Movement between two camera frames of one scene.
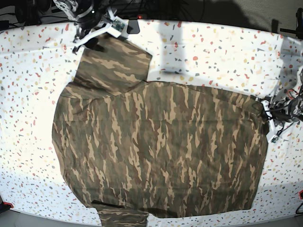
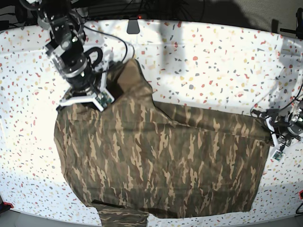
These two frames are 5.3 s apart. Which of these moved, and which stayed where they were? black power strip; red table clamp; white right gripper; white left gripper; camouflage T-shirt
Moved: white right gripper; camouflage T-shirt; white left gripper
Stayed: black power strip; red table clamp
